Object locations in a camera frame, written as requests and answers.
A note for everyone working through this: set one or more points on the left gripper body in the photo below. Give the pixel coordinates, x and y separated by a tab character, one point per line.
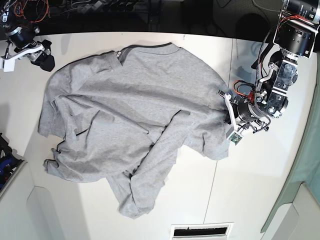
247	112

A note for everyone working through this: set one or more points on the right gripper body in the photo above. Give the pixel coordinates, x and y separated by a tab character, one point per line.
22	37

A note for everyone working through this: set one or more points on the grey t-shirt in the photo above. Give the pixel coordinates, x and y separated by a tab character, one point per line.
124	115

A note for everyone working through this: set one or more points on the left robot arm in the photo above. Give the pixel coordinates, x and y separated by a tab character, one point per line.
276	66

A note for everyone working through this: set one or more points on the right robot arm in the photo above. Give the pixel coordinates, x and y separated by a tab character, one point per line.
12	14

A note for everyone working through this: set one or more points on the white slotted vent panel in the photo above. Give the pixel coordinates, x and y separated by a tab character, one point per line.
213	231

